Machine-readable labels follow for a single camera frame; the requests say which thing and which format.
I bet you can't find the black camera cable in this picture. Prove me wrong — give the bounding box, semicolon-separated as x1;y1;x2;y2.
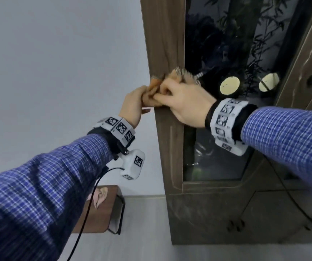
263;156;312;240
66;167;124;261

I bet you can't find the pink object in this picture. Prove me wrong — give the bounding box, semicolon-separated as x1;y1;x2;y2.
86;187;109;210

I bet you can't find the person's right hand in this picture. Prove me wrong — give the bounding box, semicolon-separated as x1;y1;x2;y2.
153;76;218;129

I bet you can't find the person's left hand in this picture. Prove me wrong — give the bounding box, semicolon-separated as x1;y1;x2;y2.
119;85;151;130

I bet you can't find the right wristband with marker tags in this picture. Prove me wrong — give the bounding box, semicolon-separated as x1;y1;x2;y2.
205;98;258;157

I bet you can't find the person's right forearm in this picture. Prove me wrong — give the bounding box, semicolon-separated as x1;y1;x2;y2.
241;107;312;205

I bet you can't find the wristband with marker tags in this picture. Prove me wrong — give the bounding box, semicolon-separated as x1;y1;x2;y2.
86;116;136;161
205;98;258;157

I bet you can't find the round pale yellow disc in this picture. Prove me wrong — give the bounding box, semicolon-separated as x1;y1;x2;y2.
258;72;280;92
220;76;240;96

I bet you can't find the left wristband with marker tags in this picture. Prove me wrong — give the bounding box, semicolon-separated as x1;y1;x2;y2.
86;116;136;161

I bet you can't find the small brown wooden table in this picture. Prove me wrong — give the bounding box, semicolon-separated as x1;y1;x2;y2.
71;185;126;235

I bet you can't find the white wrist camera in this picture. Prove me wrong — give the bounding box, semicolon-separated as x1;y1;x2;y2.
116;148;146;180

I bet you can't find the dark wooden glass cabinet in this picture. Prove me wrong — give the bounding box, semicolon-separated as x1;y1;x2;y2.
140;0;312;245

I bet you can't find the dark leafy plant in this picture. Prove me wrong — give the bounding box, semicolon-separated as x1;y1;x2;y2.
199;0;290;93

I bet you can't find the tan cleaning cloth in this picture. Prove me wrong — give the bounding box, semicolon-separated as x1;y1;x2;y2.
142;66;203;107

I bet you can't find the person's left forearm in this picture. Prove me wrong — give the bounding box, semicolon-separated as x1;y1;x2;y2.
0;133;114;261

